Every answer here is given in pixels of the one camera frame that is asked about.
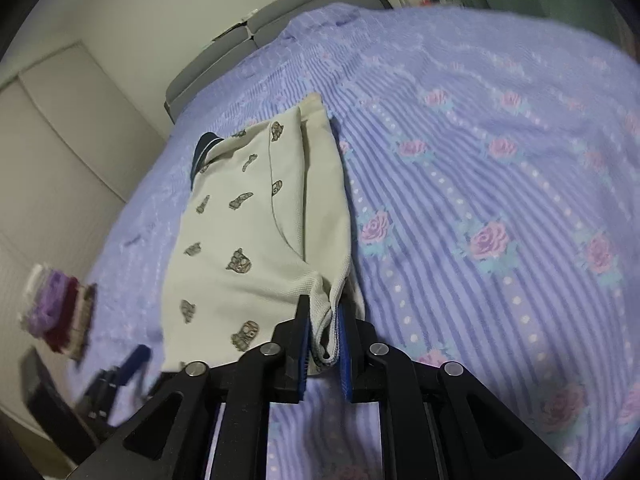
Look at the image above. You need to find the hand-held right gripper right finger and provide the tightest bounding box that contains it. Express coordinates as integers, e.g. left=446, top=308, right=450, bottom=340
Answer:
left=336, top=305, right=583, bottom=480

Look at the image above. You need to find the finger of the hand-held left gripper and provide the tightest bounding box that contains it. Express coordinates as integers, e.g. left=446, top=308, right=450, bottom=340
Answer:
left=82, top=344, right=152, bottom=420

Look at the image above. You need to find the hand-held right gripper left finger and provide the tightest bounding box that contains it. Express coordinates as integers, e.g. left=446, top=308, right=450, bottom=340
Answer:
left=70, top=294, right=312, bottom=480

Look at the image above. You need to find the cream printed polo shirt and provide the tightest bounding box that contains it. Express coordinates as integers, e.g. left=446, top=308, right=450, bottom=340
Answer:
left=160, top=92, right=368, bottom=378

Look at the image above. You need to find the stack of folded clothes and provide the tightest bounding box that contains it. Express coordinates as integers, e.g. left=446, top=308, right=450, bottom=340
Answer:
left=17, top=262, right=98, bottom=361

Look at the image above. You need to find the purple floral striped blanket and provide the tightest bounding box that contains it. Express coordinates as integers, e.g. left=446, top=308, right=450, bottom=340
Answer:
left=75, top=2, right=640, bottom=480

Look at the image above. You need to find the grey padded headboard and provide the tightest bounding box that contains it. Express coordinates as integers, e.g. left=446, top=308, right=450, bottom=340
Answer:
left=164, top=0, right=393, bottom=124

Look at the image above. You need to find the dark flat book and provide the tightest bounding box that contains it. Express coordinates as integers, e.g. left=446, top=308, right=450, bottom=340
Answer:
left=212, top=20, right=249, bottom=44

